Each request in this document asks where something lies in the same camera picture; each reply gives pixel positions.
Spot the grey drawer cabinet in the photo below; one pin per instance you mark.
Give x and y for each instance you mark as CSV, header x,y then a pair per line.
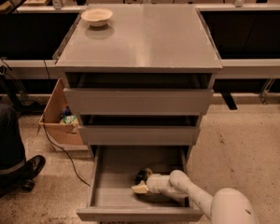
x,y
143,47

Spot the black chair base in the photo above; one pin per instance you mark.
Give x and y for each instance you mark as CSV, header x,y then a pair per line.
x,y
15,90

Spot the black workbench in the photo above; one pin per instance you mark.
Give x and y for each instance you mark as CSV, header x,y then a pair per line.
x,y
31,40
248,43

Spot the person's dark trouser leg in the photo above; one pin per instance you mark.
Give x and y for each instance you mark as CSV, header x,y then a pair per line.
x,y
12,154

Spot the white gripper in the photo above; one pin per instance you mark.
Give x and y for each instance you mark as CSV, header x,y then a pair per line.
x,y
153,182

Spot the white ceramic bowl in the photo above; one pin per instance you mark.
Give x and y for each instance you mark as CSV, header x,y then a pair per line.
x,y
96,17

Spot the black leather shoe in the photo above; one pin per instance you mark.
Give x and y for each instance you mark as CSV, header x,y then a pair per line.
x,y
28,170

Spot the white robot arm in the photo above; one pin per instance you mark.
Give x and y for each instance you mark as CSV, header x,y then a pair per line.
x,y
227,206

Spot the right black workbench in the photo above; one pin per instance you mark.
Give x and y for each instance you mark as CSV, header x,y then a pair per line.
x,y
248,43

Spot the grey open bottom drawer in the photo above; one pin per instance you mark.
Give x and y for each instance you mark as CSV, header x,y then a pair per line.
x,y
111,198

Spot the grey middle drawer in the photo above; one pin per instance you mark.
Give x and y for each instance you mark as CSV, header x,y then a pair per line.
x,y
139,136

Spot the grey top drawer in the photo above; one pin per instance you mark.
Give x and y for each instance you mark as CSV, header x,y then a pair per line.
x,y
138,102

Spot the cardboard box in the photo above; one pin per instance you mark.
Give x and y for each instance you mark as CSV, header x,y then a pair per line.
x,y
64,134

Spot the green packet in box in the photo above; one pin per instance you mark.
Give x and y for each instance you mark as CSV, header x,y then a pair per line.
x,y
72,119

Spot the left black workbench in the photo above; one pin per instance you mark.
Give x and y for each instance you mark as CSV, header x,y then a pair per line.
x,y
31,40

